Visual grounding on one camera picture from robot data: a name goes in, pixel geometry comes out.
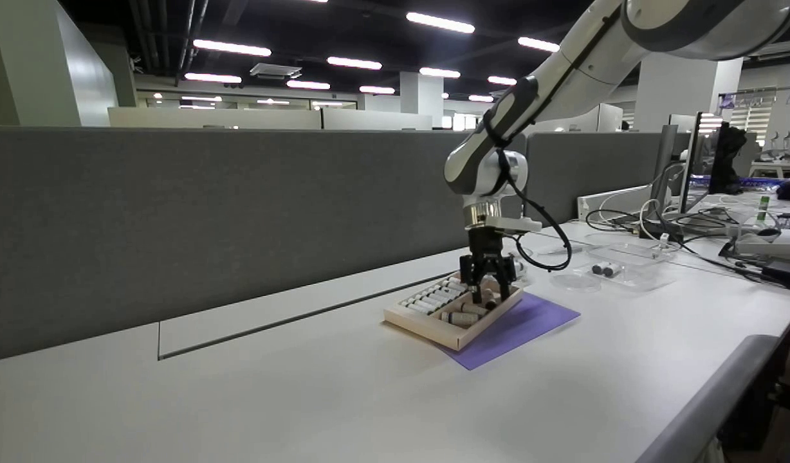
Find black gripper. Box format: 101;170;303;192
458;221;517;303

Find wooden tray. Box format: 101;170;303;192
381;272;526;353

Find purple paper mat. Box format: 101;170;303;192
446;290;581;372

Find white power strip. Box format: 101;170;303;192
574;183;656;221

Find ceiling tube light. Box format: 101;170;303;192
414;64;464;82
516;34;563;57
190;35;275;61
323;52;386;74
181;69;244;87
401;7;478;39

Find grey computer monitor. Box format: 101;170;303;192
648;110;705;218

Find small plastic bottle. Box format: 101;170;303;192
751;190;778;235

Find ceiling air vent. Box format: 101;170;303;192
247;60;303;86

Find grey desk partition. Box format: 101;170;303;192
0;124;671;366

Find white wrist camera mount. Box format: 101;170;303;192
462;199;547;237

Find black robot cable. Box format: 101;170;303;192
481;110;576;275

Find tangled desk cables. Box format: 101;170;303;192
581;192;743;253

